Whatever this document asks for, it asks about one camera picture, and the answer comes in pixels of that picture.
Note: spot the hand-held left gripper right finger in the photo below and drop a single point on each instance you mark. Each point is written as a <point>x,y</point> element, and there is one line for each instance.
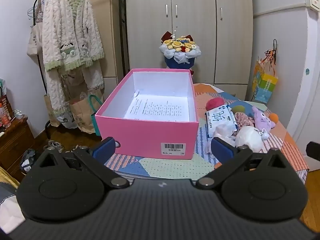
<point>221,148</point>

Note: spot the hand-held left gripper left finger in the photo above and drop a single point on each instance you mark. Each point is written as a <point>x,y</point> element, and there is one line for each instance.
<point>105,147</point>

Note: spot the pink cardboard box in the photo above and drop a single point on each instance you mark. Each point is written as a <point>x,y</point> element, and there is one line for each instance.
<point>145,135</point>

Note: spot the pink heart plush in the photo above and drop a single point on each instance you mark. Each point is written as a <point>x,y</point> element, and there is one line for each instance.
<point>215,103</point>

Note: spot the purple plush toy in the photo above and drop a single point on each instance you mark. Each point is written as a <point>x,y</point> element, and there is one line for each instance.
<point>260,120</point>

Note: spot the white sheer fabric pouch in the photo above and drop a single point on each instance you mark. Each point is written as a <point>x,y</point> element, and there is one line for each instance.
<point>222,131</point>

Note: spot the teal gift bag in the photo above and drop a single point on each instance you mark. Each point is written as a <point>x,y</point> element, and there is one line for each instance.
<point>96,127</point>

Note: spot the blue white tissue pack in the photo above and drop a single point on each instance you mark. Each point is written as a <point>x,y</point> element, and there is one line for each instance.
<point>220,120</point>

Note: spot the white plush toy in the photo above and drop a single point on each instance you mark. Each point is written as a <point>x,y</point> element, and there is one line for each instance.
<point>247,137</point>

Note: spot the patterned fabric scrunchie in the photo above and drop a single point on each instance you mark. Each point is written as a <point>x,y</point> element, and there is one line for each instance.
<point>243,120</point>

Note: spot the brown paper bag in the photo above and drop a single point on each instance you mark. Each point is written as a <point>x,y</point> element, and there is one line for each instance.
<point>80,115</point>

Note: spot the green plush ball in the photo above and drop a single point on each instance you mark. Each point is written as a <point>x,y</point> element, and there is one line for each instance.
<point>238,108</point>

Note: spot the white printed shopping bag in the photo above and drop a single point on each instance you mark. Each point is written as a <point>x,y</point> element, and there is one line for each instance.
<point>67,118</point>

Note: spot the orange plush ball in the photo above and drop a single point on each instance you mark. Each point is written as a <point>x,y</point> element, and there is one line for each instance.
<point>273,118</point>

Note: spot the patchwork patterned tablecloth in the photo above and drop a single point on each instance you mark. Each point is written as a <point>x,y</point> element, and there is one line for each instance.
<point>155,166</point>

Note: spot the white door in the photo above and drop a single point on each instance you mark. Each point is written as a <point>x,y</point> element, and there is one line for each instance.
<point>307,92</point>

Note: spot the printed paper sheet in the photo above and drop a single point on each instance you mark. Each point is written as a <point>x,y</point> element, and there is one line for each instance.
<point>157,107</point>

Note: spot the fluffy cream pajama pants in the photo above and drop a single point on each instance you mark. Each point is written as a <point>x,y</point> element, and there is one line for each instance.
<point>92,77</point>

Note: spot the colourful paper gift bag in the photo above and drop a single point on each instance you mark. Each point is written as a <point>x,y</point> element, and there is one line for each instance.
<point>265,85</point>

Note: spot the black plastic bag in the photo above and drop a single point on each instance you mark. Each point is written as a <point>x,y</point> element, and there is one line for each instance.
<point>28,161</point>

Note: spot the dark wooden cabinet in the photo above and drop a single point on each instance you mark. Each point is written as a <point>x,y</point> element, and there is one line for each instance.
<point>15,142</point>

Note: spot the black metal clothes rack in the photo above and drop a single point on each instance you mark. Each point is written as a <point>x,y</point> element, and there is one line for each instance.
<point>41,66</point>

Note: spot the red printed packet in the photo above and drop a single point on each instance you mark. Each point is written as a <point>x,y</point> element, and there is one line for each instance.
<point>5,115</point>

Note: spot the yellow flower bouquet blue wrap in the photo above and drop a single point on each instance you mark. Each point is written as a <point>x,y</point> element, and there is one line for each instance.
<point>178,46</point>

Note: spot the beige tall cabinet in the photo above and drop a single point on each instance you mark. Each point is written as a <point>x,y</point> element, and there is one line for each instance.
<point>107,30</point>

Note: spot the fluffy cream pajama top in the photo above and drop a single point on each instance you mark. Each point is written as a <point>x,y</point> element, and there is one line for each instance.
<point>72,30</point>

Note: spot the cream canvas tote bag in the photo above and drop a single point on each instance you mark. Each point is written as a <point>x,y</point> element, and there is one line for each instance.
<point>33,40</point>

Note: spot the white wall junction box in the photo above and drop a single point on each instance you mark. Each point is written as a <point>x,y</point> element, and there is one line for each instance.
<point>312,0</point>

